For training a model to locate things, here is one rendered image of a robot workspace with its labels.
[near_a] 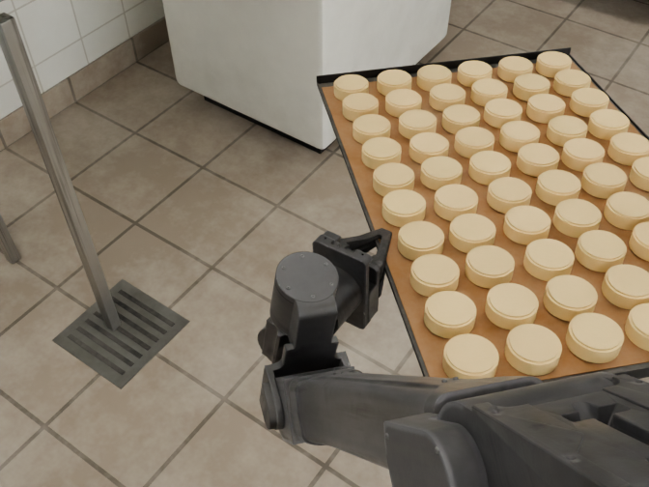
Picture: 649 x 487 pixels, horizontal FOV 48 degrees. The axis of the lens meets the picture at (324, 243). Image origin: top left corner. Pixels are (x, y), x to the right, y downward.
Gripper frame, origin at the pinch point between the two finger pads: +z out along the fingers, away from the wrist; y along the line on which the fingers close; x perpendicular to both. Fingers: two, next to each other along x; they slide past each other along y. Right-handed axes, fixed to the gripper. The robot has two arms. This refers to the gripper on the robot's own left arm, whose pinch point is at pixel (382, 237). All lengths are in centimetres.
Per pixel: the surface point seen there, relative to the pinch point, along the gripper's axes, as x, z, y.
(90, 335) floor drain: -92, 13, 90
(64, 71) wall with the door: -169, 80, 68
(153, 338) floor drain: -78, 21, 90
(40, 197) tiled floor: -142, 41, 85
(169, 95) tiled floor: -144, 102, 81
